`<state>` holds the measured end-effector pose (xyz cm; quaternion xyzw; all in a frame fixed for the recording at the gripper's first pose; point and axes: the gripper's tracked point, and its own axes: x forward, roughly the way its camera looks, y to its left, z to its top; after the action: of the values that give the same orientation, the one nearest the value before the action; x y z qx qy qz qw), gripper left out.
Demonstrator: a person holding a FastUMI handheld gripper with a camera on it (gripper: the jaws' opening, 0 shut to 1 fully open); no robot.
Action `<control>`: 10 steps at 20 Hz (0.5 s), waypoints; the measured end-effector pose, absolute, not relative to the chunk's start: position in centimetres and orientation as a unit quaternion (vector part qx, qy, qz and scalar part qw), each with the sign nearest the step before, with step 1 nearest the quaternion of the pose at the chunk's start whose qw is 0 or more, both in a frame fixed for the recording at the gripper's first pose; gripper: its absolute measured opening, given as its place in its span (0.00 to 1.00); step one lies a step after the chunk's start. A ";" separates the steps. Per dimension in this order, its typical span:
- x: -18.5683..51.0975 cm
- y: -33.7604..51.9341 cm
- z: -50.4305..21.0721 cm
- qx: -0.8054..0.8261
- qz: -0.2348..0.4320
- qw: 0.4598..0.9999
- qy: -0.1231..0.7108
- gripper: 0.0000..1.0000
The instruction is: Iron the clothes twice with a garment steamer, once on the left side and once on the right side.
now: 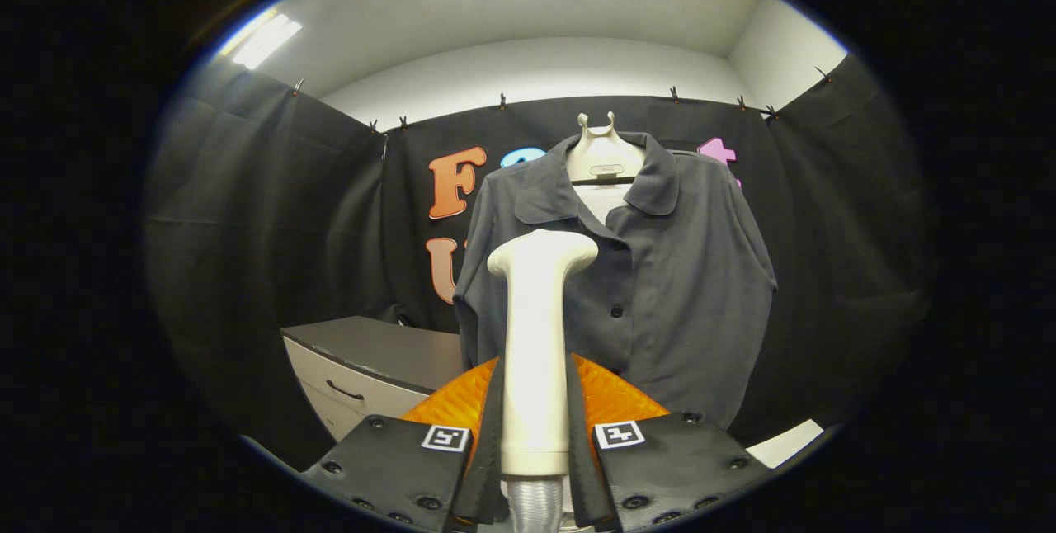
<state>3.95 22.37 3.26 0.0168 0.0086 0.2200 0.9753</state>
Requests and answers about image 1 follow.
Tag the cream clothes hanger head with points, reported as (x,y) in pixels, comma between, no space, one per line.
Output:
(605,155)

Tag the dark grey button shirt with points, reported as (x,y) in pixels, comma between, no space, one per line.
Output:
(685,302)

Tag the row of black clips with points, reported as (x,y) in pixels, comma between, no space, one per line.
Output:
(502,101)

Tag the white box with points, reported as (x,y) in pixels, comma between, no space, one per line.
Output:
(788,444)

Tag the cream garment steamer wand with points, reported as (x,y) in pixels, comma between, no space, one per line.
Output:
(536,351)

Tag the grey cabinet with drawers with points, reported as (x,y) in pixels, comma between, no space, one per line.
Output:
(371,351)

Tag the narrow ceiling light strip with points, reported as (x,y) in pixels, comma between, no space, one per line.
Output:
(266,40)

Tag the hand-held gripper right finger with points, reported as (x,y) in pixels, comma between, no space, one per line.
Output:
(579,450)

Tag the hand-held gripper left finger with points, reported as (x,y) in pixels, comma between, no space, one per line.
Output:
(492,450)

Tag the black backdrop cloth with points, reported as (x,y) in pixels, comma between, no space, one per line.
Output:
(825,252)

